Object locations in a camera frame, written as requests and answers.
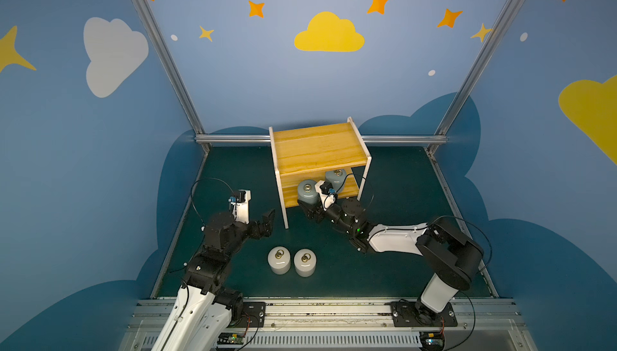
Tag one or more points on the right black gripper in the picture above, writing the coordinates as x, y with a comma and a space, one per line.
313, 209

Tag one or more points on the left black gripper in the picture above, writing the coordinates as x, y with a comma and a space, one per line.
258, 226

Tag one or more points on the grey-blue tea canister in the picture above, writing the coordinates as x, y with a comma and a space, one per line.
336, 178
307, 193

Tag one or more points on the white tea canister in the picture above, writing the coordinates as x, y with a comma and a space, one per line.
305, 262
279, 260

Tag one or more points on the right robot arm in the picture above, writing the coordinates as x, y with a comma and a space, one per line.
453, 256

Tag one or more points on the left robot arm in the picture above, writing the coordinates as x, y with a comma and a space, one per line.
204, 307

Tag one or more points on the wooden two-tier shelf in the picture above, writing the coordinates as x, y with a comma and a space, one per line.
309, 153

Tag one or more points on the left controller board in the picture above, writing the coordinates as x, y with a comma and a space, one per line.
230, 340

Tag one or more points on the controller board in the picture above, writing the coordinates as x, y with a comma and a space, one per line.
431, 341
230, 340

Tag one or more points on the right controller board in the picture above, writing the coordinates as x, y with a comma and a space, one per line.
431, 341

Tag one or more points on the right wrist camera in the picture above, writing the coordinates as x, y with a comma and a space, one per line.
326, 193

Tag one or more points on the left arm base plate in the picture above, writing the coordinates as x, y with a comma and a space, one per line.
252, 314

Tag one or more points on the rear aluminium frame bar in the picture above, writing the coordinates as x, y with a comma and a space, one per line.
371, 140

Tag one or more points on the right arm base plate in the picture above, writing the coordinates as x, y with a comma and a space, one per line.
413, 314

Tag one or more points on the left aluminium frame post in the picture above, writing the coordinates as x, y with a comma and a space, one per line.
163, 52

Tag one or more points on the aluminium frame post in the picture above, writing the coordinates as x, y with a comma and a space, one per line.
163, 52
501, 25

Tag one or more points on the right aluminium frame post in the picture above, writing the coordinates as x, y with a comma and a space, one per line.
501, 25

